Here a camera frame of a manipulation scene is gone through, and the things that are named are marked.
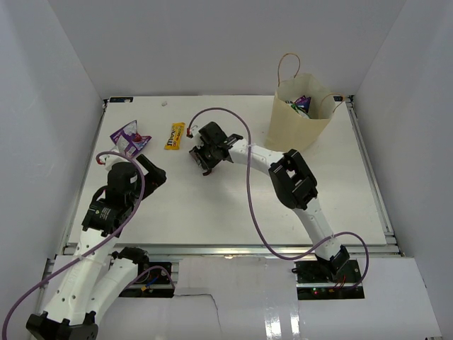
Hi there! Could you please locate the brown chocolate bar wrapper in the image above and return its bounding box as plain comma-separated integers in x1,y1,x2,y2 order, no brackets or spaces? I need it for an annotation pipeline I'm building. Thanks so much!
189,147,212,176

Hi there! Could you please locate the green snack pouch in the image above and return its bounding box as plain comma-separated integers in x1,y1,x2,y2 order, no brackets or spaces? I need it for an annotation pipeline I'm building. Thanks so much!
285,101,310,119

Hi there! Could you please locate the large blue purple snack bag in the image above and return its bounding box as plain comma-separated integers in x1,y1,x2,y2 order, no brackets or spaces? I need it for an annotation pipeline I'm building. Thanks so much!
294,96,311,112

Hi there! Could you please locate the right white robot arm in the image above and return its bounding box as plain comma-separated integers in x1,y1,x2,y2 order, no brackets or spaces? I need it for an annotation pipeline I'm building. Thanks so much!
187,122,350,283

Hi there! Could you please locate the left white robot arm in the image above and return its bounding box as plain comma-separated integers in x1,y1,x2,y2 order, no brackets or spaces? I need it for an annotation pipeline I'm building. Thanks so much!
26,152,166,339

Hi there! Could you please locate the tan paper bag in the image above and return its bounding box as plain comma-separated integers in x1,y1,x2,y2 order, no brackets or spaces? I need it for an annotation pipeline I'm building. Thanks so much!
265,69,346,152

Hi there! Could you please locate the yellow M&M packet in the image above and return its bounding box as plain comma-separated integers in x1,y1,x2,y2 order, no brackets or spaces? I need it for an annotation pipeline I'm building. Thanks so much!
164,122,185,150

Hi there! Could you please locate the purple white snack pouch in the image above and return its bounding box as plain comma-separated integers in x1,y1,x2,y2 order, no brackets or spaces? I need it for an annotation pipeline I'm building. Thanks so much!
110,120,151,158

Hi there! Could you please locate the black XDOF label sticker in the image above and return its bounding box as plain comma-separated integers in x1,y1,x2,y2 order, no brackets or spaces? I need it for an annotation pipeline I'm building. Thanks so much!
109,96,134,103

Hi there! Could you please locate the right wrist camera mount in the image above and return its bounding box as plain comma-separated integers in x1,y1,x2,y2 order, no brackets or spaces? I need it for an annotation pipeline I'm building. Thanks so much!
186,124,203,147

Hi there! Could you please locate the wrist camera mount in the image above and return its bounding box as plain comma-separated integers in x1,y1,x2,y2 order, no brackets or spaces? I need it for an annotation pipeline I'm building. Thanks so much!
96,154,129,171
186,124,203,147

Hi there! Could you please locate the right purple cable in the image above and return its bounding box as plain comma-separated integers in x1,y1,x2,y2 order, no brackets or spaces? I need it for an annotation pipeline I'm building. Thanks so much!
185,108,369,290

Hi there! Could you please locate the purple cable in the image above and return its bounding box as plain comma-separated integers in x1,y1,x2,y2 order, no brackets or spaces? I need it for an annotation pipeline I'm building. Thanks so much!
1,151,148,340
185,108,369,290

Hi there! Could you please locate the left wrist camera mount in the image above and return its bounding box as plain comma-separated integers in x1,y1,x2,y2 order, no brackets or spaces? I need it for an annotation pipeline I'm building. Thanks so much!
96,154,129,171

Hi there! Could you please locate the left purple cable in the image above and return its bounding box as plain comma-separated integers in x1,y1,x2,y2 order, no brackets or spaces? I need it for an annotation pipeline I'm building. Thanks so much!
1,151,148,340

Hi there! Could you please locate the aluminium table frame rail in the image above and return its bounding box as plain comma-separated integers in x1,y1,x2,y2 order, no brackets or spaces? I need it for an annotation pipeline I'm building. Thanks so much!
62,243,401,257

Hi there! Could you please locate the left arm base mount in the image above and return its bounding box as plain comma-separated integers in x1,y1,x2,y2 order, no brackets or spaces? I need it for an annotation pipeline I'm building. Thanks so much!
112,247,174,298

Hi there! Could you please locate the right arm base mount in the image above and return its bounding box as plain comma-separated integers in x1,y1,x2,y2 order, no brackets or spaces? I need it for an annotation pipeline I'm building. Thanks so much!
292,260,365,301

